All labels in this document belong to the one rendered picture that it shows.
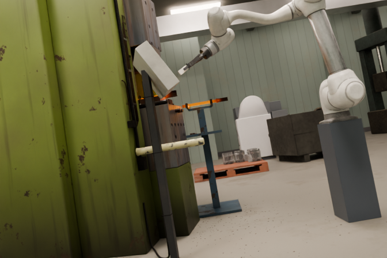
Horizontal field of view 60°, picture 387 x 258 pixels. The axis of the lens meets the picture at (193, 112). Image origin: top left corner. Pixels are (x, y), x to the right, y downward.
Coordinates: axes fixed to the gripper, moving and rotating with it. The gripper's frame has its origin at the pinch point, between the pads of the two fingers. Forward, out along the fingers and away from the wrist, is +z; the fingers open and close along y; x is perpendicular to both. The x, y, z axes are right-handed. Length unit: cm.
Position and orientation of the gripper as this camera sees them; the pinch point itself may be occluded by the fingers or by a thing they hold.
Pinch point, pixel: (183, 69)
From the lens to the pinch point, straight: 208.1
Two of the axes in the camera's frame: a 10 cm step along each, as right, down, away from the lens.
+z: -7.5, 6.2, -2.3
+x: -6.2, -7.8, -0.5
